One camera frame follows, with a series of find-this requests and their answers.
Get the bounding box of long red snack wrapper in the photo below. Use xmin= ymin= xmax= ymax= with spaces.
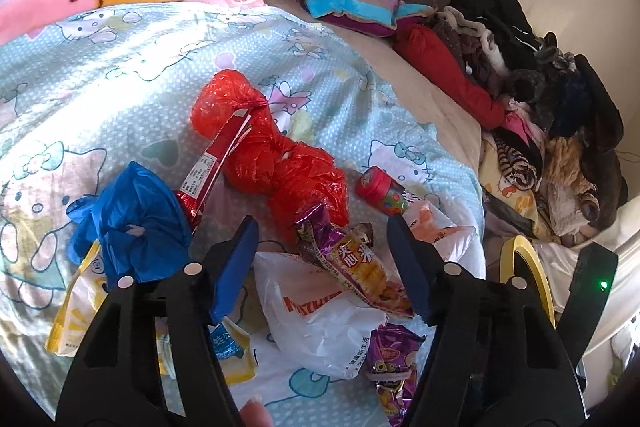
xmin=172 ymin=114 xmax=253 ymax=230

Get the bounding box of pile of clothes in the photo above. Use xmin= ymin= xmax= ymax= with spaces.
xmin=432 ymin=0 xmax=628 ymax=248

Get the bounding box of light blue cartoon quilt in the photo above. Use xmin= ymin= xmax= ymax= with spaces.
xmin=0 ymin=2 xmax=488 ymax=427

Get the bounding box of blue and yellow packet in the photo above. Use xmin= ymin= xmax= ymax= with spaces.
xmin=155 ymin=317 xmax=258 ymax=385

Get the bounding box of white plastic bag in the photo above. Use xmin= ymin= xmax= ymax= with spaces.
xmin=255 ymin=252 xmax=391 ymax=380

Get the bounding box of yellow and white packet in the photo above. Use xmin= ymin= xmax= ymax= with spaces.
xmin=45 ymin=242 xmax=108 ymax=358

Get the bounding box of purple yellow snack wrapper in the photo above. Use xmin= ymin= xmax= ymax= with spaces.
xmin=320 ymin=224 xmax=416 ymax=320

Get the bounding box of purple cartoon snack packet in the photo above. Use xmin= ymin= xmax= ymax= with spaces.
xmin=367 ymin=322 xmax=428 ymax=427

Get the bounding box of red plastic bag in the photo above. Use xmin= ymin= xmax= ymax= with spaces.
xmin=190 ymin=69 xmax=351 ymax=248

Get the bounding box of white and orange packet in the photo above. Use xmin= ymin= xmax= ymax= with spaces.
xmin=402 ymin=199 xmax=476 ymax=268

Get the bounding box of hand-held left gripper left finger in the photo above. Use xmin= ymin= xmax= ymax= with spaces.
xmin=55 ymin=216 xmax=261 ymax=427

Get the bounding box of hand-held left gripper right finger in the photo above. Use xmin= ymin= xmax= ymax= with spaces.
xmin=387 ymin=213 xmax=588 ymax=427

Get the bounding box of blue plastic bag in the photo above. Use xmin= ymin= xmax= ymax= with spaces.
xmin=66 ymin=161 xmax=193 ymax=284

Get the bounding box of black jacket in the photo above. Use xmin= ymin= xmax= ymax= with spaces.
xmin=450 ymin=0 xmax=543 ymax=58

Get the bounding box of yellow cartoon blanket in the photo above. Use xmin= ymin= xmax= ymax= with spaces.
xmin=480 ymin=142 xmax=551 ymax=238

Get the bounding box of red-capped candy tube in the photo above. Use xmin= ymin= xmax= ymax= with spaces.
xmin=355 ymin=167 xmax=416 ymax=214

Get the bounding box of person's left hand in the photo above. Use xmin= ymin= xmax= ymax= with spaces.
xmin=239 ymin=399 xmax=275 ymax=427

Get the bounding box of purple foil wrapper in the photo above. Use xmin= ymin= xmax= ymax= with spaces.
xmin=294 ymin=202 xmax=351 ymax=268

